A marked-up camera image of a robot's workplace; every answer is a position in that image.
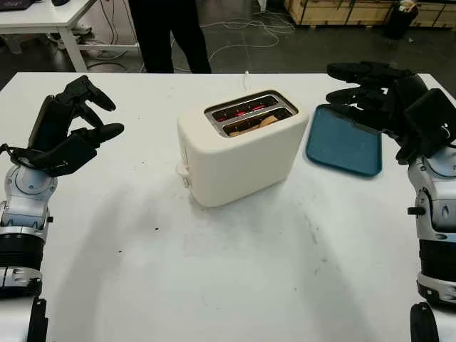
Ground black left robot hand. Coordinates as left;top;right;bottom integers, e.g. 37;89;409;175
29;75;125;150

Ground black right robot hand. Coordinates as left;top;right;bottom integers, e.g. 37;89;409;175
326;61;429;166

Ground toast slice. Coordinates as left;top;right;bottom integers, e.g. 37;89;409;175
227;113;279;138

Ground cream two-slot toaster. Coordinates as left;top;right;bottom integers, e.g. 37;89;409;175
176;88;309;208

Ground person in black clothes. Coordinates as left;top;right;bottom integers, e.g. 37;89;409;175
128;0;213;75

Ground blue plastic tray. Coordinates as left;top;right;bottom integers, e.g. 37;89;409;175
304;103;384;178

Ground black trash bin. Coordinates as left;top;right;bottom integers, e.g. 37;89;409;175
383;1;418;41

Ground grey plastic stool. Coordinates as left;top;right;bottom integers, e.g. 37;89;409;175
0;34;24;54

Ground stacked wooden crates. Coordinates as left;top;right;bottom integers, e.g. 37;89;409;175
284;0;393;26
409;0;456;29

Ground white desk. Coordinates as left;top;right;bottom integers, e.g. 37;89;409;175
0;0;143;74

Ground dark laptop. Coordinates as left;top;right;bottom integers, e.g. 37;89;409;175
0;0;35;11

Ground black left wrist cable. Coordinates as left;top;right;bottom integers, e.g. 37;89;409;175
0;143;40;168

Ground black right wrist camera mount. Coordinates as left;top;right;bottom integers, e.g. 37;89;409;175
404;88;456;160

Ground dark hanging desk cable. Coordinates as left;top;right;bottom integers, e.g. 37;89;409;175
103;0;120;46

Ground long white floor cable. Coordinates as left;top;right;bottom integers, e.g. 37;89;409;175
199;19;296;72

